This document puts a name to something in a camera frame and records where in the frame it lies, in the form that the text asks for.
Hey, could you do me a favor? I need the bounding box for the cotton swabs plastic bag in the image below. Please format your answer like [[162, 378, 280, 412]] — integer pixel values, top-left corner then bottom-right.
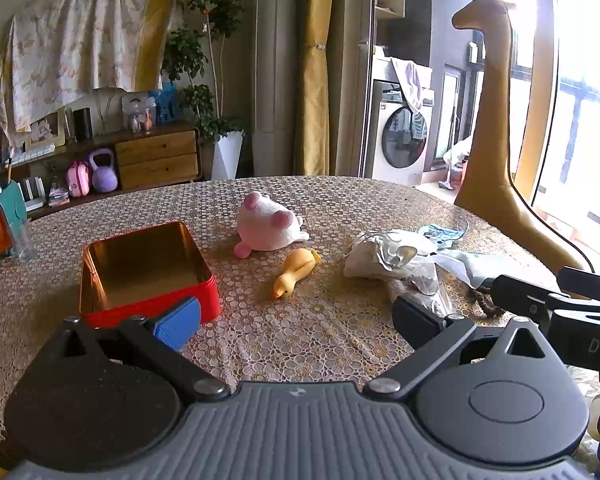
[[386, 280, 454, 318]]

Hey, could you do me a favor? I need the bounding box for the red metal tin box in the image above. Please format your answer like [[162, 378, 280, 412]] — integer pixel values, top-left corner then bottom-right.
[[79, 221, 221, 328]]

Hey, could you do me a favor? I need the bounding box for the white mesh cloth bundle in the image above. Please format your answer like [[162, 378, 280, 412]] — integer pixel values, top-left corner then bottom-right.
[[343, 229, 440, 296]]

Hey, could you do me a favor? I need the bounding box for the blue printed face mask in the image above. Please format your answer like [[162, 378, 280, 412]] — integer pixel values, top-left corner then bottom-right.
[[417, 219, 469, 249]]

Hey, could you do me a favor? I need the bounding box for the yellow rubber duck toy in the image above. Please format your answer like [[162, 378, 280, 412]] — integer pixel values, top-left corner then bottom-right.
[[273, 248, 321, 299]]

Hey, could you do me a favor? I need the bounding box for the brown hair scrunchie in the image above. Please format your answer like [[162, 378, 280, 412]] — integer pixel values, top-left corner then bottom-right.
[[469, 286, 505, 318]]

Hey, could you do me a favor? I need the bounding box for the tissue pack white green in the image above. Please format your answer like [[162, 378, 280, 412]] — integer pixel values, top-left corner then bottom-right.
[[431, 249, 508, 289]]

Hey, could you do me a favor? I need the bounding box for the yellow giraffe plush statue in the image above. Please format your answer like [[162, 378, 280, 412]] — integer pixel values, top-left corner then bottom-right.
[[452, 0, 594, 273]]

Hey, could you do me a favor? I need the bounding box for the lace patterned tablecloth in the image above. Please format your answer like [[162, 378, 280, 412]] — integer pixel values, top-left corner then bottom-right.
[[0, 173, 600, 470]]

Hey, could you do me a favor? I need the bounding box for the pink white plush toy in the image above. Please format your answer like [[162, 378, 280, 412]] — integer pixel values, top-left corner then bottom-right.
[[234, 192, 310, 259]]

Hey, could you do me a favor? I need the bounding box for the purple kettlebell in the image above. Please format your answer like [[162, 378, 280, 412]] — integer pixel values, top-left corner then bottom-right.
[[88, 148, 118, 193]]

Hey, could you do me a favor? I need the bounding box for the clear drinking glass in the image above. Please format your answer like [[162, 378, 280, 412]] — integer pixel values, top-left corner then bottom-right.
[[10, 221, 36, 262]]

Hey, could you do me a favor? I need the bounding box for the wooden sideboard cabinet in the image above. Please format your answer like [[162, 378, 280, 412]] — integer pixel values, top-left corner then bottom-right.
[[0, 122, 202, 196]]

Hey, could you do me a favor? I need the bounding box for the white plant pot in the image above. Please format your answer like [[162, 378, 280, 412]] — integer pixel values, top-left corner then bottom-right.
[[211, 131, 244, 180]]

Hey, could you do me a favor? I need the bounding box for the teal orange tissue box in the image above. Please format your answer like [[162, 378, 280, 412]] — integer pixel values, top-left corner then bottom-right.
[[0, 181, 27, 255]]

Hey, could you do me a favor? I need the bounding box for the washing machine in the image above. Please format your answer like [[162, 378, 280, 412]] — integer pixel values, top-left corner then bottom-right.
[[364, 52, 436, 186]]

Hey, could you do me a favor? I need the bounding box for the black cylindrical speaker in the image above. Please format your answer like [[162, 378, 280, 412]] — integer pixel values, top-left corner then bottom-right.
[[72, 107, 93, 142]]

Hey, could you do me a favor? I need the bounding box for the purple towel on washer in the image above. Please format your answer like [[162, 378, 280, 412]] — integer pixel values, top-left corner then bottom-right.
[[390, 58, 432, 110]]

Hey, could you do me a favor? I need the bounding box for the potted green plant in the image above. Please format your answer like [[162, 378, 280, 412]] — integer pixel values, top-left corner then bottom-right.
[[161, 0, 245, 144]]

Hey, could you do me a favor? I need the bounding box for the white standing air conditioner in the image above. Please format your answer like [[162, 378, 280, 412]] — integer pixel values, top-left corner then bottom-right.
[[251, 0, 298, 177]]

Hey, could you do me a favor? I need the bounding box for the floral cloth cover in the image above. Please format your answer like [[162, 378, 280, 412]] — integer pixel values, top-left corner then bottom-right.
[[0, 0, 175, 136]]

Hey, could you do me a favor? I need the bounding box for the yellow curtain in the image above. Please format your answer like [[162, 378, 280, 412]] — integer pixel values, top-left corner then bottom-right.
[[296, 0, 332, 176]]

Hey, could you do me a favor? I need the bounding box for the picture frame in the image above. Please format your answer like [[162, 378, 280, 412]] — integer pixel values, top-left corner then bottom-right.
[[26, 110, 66, 151]]

